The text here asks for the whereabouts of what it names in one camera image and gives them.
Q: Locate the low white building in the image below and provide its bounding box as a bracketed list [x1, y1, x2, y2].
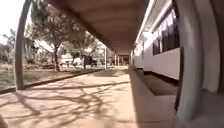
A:
[59, 52, 84, 66]

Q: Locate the tan concrete walkway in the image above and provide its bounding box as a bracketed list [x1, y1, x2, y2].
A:
[0, 68, 178, 128]

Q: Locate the brown canopy roof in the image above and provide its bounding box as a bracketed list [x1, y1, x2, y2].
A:
[44, 0, 158, 56]

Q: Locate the thick grey pillar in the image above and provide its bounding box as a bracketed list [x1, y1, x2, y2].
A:
[174, 0, 215, 123]

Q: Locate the white building with dark windows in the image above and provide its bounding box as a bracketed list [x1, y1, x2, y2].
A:
[130, 0, 224, 95]

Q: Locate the row of trees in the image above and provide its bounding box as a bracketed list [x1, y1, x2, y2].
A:
[0, 28, 22, 66]

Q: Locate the grey canopy post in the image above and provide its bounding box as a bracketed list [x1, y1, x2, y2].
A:
[113, 53, 118, 69]
[103, 46, 108, 70]
[13, 0, 33, 91]

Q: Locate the dry grass ground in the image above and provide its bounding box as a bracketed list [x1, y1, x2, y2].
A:
[0, 63, 103, 92]

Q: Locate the dark kerb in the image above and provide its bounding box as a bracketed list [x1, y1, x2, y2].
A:
[0, 68, 105, 96]

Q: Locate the large tree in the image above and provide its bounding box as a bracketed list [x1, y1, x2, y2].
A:
[29, 0, 96, 73]

